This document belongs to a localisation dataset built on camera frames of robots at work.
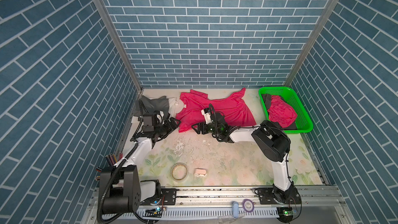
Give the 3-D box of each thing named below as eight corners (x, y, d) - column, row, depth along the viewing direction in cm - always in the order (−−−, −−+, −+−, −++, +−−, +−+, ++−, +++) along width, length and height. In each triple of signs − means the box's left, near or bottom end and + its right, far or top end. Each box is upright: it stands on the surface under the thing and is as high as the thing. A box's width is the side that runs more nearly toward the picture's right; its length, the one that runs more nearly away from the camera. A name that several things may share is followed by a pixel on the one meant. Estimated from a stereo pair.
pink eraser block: (194, 176, 82) (194, 174, 79) (194, 170, 84) (194, 168, 81) (206, 176, 82) (206, 175, 79) (206, 170, 84) (206, 168, 81)
